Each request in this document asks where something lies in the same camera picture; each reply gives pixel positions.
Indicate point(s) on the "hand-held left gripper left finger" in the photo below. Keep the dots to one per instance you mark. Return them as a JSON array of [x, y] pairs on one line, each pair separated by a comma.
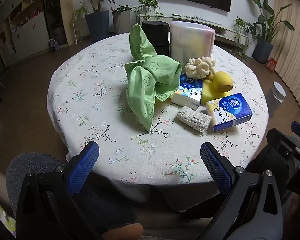
[[83, 170]]

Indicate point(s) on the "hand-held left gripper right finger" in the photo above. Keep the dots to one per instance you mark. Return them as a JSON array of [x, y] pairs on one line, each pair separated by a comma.
[[215, 167]]

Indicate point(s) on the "cream knitted cloth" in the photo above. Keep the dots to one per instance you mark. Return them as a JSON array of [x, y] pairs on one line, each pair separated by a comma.
[[193, 118]]

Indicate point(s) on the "blue tissue pack sheep print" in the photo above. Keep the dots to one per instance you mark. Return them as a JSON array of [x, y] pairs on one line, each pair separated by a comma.
[[230, 112]]

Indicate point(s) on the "yellow rectangular sponge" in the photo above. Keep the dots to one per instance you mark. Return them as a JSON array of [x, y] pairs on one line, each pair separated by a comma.
[[210, 93]]

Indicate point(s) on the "blue tissue pack megaphone print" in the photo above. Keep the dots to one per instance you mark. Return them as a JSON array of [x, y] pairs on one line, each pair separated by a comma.
[[187, 95]]

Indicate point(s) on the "green floral cloth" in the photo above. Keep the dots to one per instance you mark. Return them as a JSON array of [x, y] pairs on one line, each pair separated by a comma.
[[145, 80]]

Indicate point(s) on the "grey trash bin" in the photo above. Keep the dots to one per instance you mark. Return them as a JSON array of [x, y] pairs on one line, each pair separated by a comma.
[[277, 93]]

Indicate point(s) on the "round table with floral cloth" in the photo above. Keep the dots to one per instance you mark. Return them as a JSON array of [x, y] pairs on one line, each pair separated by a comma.
[[102, 120]]

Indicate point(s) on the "red box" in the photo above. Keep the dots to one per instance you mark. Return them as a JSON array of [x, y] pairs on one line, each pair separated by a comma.
[[271, 64]]

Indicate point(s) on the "broad leaf plant grey pot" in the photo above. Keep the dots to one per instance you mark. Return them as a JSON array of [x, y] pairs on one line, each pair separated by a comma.
[[262, 51]]

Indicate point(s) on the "beige curtain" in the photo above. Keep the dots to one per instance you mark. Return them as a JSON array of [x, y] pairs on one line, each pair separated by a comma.
[[295, 42]]

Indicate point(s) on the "cream chenille sponge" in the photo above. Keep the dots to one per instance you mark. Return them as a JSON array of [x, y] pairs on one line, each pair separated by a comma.
[[197, 67]]

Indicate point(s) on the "small bushy trailing plant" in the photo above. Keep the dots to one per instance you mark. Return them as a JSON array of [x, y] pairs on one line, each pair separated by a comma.
[[241, 26]]

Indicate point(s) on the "translucent plastic storage box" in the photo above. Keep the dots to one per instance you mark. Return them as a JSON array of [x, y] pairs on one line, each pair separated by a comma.
[[190, 42]]

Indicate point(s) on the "white television console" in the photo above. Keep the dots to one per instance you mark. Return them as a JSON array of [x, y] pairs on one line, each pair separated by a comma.
[[222, 27]]

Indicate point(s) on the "black cylindrical container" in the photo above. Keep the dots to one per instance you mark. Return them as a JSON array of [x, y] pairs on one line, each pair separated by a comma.
[[157, 35]]

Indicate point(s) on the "tall plant in blue pot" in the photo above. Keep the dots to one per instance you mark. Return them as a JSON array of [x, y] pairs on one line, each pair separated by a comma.
[[97, 25]]

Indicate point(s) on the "plant in white ribbed pot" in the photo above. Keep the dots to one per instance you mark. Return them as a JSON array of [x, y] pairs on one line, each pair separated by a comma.
[[121, 22]]

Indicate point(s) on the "dark shelf unit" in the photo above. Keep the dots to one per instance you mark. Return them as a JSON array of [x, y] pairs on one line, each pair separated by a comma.
[[52, 17]]

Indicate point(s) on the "black remote control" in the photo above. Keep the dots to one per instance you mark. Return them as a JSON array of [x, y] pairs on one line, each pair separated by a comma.
[[175, 15]]

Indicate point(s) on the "thin spider plant on stand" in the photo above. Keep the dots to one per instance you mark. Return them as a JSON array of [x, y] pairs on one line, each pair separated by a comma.
[[81, 11]]

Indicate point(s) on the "trailing pothos plant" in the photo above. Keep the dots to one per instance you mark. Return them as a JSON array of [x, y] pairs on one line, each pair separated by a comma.
[[147, 3]]

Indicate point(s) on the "white wall cabinet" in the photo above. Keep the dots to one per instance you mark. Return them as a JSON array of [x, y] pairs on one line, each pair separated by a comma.
[[27, 30]]

